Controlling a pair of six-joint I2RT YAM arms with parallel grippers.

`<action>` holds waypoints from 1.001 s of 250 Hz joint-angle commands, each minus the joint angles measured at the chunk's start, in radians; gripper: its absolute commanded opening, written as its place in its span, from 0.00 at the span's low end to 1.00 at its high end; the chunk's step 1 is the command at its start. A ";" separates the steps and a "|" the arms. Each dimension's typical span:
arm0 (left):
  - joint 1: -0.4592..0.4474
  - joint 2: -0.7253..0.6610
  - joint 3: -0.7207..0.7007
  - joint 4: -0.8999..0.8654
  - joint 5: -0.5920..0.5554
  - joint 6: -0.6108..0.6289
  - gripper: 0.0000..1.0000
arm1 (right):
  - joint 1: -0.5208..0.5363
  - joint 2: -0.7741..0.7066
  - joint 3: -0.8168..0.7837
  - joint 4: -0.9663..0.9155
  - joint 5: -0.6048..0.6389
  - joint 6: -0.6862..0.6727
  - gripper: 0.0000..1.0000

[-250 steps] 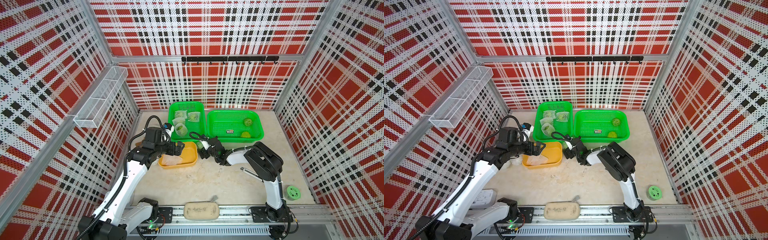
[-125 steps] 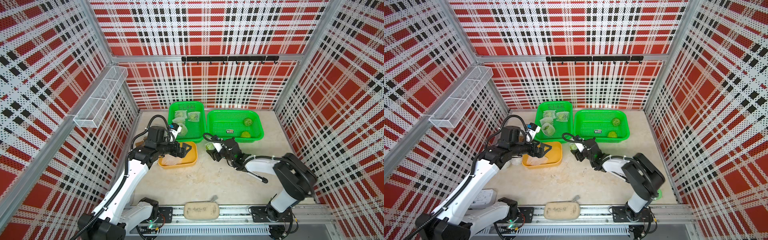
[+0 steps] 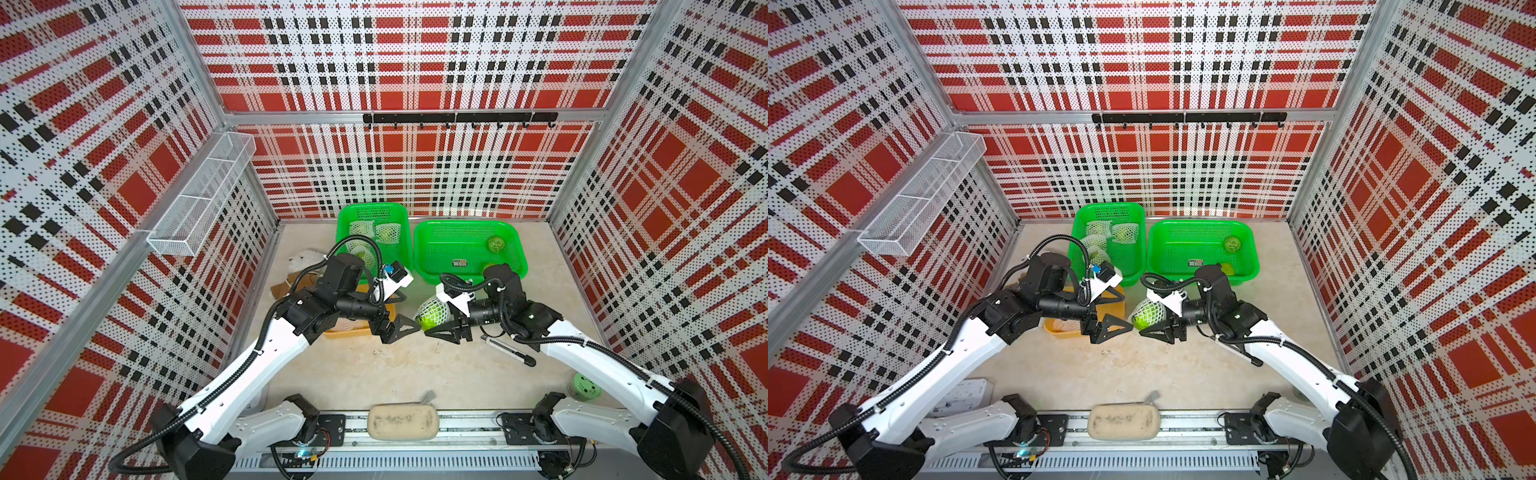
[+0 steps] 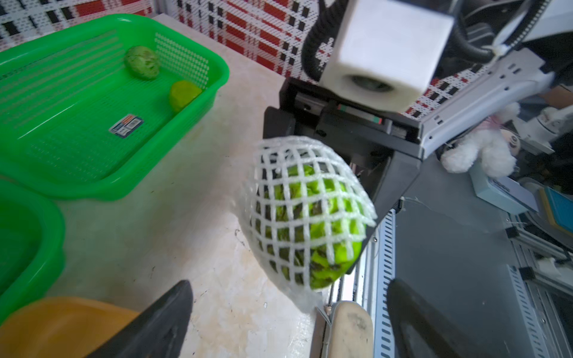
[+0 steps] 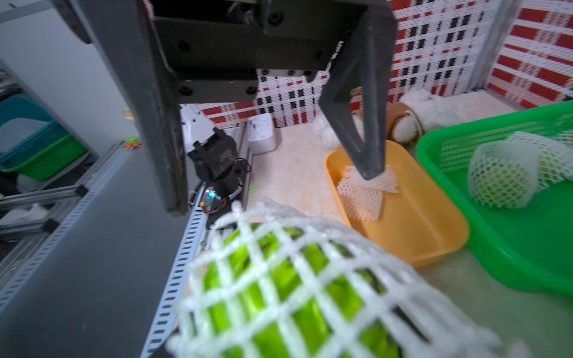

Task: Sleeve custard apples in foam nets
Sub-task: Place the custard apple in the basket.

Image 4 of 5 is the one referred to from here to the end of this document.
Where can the green basket with fruit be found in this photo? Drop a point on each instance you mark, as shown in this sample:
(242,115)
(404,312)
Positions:
(89,111)

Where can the yellow plastic bowl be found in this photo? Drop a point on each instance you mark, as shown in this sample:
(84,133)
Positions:
(62,327)

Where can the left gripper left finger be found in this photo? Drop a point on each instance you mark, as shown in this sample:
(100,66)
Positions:
(159,331)

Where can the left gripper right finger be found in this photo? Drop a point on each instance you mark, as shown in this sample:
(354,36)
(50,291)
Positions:
(420,330)

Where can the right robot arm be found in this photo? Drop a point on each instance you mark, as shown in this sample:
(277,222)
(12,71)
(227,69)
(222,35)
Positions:
(490,60)

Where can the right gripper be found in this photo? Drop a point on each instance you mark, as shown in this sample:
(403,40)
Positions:
(385,145)

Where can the empty green plastic basket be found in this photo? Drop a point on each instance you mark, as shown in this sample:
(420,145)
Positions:
(32,247)

